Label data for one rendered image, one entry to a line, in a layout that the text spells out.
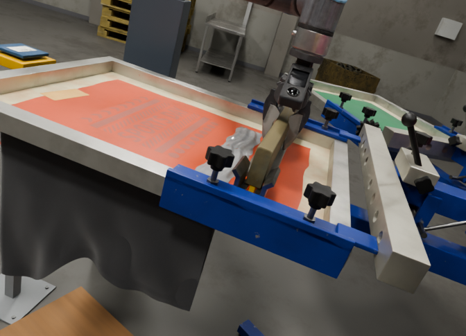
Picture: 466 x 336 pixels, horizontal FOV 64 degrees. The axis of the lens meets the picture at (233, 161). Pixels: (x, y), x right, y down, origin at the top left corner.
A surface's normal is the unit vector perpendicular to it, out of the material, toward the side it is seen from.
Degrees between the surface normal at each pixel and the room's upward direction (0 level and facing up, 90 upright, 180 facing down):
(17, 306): 0
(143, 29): 90
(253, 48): 90
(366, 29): 90
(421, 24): 90
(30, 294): 0
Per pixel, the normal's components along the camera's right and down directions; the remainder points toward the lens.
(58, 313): 0.27, -0.87
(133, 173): -0.27, 0.33
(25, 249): -0.18, 0.53
